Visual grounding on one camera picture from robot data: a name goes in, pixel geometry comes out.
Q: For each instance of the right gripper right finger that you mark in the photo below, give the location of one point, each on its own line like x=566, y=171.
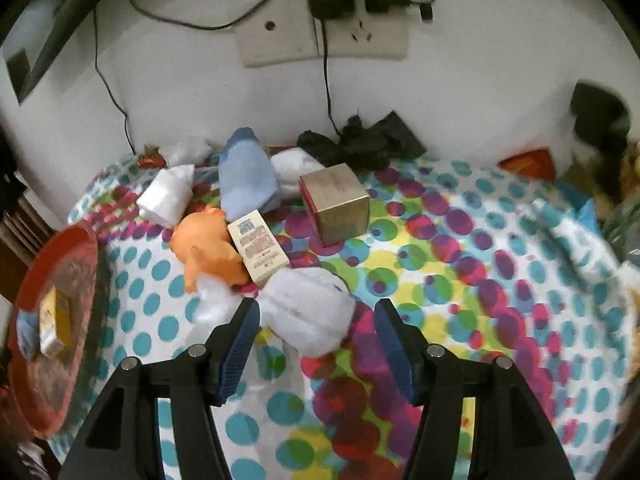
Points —
x=513, y=438

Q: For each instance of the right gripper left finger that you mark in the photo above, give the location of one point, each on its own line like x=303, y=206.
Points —
x=120, y=438

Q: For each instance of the red round tray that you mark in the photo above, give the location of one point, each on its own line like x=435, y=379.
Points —
x=48, y=393

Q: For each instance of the yellow cartoon carton box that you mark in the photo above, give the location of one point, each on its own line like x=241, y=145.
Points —
x=54, y=323

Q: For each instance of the light blue sock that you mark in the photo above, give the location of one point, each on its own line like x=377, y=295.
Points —
x=27, y=332

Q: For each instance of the orange plush toy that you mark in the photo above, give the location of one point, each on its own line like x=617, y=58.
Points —
x=201, y=241

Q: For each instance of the white sock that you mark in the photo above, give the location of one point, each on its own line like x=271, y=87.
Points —
x=164, y=201
x=310, y=309

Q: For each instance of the small beige cosmetic box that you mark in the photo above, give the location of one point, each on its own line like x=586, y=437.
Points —
x=259, y=249

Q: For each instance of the blue sock pair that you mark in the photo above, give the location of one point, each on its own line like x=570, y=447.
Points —
x=247, y=179

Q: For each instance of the brown square cream box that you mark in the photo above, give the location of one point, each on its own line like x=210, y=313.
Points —
x=337, y=204

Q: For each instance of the white sock ball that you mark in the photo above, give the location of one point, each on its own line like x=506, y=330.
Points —
x=289, y=166

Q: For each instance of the colourful polka dot cloth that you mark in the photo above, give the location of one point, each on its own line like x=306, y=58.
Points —
x=484, y=263

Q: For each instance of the clear plastic bag pile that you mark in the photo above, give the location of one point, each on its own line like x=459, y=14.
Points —
x=622, y=230

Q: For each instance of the orange red packet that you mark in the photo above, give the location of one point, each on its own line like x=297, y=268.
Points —
x=536, y=164

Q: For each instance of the small red wrapper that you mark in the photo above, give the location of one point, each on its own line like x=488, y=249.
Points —
x=151, y=158

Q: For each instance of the white crumpled tissue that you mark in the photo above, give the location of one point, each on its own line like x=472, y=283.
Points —
x=185, y=152

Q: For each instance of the black crumpled plastic bag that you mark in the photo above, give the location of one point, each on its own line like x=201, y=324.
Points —
x=361, y=148

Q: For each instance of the black clamp stand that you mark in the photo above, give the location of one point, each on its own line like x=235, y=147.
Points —
x=602, y=121

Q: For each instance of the white wall socket plate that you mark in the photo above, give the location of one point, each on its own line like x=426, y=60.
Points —
x=284, y=31

